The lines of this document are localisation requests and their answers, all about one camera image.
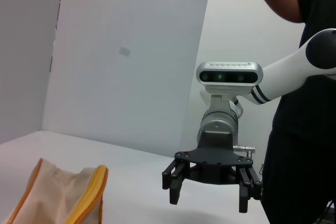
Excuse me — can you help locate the person in black clothes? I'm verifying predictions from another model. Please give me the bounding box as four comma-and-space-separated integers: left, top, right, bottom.
261, 0, 336, 224

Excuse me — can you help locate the beige food bag orange zipper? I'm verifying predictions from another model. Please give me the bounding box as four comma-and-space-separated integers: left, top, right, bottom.
0, 157, 109, 224

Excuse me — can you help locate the white partition board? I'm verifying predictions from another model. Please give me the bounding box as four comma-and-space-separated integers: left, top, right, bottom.
41, 0, 214, 157

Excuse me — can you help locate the person's bare forearm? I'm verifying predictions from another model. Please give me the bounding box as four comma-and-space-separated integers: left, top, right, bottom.
259, 0, 306, 24

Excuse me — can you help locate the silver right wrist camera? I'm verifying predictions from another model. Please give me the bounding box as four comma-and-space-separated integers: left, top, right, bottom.
196, 61, 264, 95

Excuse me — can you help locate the right gripper silver connector plug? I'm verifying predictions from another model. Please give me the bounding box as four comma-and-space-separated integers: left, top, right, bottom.
233, 144, 257, 158

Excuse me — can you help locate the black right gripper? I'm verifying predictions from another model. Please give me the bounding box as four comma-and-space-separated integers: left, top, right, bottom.
161, 132, 264, 214

